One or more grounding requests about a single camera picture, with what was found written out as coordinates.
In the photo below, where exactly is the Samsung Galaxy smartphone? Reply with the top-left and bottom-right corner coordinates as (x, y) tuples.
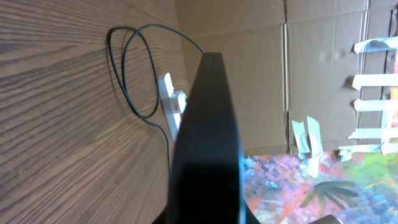
(166, 52), (246, 223)

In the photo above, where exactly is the white power strip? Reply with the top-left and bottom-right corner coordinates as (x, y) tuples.
(157, 73), (184, 141)

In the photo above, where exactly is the white USB charger plug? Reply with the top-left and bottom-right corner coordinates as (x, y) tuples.
(169, 90), (187, 114)

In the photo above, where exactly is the black USB charging cable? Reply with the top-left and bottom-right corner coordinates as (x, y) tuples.
(106, 24), (205, 187)

